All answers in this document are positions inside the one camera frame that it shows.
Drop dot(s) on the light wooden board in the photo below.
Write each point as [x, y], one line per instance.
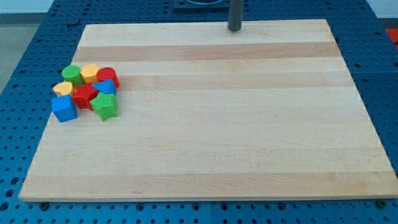
[268, 113]

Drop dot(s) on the green star block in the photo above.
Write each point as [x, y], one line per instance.
[105, 106]

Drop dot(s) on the blue triangular block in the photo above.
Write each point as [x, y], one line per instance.
[106, 87]

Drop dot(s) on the red cylinder block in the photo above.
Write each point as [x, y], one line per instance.
[108, 73]

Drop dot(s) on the red star block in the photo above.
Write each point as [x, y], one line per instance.
[83, 95]

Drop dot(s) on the yellow hexagon block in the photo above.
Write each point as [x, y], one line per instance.
[88, 73]

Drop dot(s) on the green cylinder block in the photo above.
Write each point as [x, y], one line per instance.
[72, 74]

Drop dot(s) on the yellow heart block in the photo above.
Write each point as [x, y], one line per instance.
[64, 88]

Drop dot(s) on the blue cube block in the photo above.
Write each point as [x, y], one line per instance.
[64, 108]

